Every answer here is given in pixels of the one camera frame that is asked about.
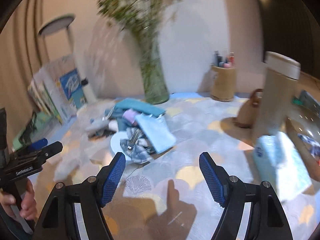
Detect purple soft pouch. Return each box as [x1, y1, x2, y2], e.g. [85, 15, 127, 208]
[122, 109, 140, 126]

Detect person's left hand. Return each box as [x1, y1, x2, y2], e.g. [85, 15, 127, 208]
[1, 179, 37, 220]

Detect blue tissue pack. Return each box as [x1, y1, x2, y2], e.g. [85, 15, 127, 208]
[253, 132, 312, 202]

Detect stack of books and magazines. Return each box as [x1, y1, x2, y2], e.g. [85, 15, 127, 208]
[28, 54, 87, 124]

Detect teal folded cloth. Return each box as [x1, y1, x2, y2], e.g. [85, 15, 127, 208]
[104, 98, 165, 119]

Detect glass bowl with items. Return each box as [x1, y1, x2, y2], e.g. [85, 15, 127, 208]
[285, 89, 320, 167]

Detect light blue pouch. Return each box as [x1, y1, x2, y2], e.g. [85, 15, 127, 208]
[135, 114, 176, 154]

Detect woven pen holder basket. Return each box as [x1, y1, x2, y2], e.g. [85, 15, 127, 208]
[210, 65, 236, 102]

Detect beige thermos bottle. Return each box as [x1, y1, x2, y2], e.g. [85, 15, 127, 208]
[252, 51, 300, 144]

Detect white round side table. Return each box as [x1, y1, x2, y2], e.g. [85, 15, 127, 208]
[37, 13, 97, 104]

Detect pens in holder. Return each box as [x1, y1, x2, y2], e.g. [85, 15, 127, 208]
[213, 50, 235, 68]

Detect glass vase with green branches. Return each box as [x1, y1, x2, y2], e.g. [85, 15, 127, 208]
[97, 0, 181, 105]

